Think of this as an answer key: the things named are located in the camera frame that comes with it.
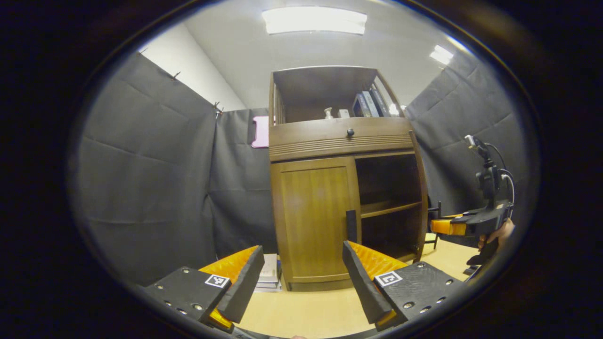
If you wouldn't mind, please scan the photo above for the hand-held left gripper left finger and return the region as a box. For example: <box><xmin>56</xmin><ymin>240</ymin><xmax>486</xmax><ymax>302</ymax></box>
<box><xmin>142</xmin><ymin>245</ymin><xmax>266</xmax><ymax>333</ymax></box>

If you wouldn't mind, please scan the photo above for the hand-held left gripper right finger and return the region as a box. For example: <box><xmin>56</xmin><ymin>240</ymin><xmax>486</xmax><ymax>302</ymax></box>
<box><xmin>342</xmin><ymin>240</ymin><xmax>465</xmax><ymax>331</ymax></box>

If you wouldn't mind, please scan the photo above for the wooden cabinet door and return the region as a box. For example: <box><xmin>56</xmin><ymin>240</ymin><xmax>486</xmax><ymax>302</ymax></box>
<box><xmin>271</xmin><ymin>157</ymin><xmax>362</xmax><ymax>283</ymax></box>
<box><xmin>409</xmin><ymin>131</ymin><xmax>443</xmax><ymax>263</ymax></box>

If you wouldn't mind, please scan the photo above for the wooden double-door shoe cabinet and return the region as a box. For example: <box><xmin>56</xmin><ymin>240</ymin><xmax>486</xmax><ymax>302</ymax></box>
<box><xmin>269</xmin><ymin>66</ymin><xmax>429</xmax><ymax>291</ymax></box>

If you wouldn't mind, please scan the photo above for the white and orange book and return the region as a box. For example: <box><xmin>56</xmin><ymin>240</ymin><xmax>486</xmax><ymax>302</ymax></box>
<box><xmin>258</xmin><ymin>254</ymin><xmax>279</xmax><ymax>283</ymax></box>

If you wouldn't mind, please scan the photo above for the black backdrop cloth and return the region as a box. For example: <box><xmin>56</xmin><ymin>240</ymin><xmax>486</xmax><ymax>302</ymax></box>
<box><xmin>71</xmin><ymin>42</ymin><xmax>540</xmax><ymax>288</ymax></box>

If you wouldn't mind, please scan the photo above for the grey book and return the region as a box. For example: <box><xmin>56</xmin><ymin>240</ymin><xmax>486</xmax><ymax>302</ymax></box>
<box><xmin>362</xmin><ymin>91</ymin><xmax>380</xmax><ymax>117</ymax></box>

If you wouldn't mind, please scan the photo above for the dark blue book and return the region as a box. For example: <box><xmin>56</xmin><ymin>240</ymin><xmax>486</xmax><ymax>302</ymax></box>
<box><xmin>352</xmin><ymin>93</ymin><xmax>373</xmax><ymax>117</ymax></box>

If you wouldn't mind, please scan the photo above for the wooden drawer with black knob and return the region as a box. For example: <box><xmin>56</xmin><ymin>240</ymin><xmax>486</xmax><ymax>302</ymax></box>
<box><xmin>269</xmin><ymin>117</ymin><xmax>415</xmax><ymax>162</ymax></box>

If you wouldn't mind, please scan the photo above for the small ceiling light panel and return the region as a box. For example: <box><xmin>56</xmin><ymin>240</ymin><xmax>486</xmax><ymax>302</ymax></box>
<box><xmin>430</xmin><ymin>45</ymin><xmax>454</xmax><ymax>65</ymax></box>

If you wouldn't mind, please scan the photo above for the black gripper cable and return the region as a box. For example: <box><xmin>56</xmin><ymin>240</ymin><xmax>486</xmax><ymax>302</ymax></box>
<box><xmin>485</xmin><ymin>143</ymin><xmax>515</xmax><ymax>208</ymax></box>

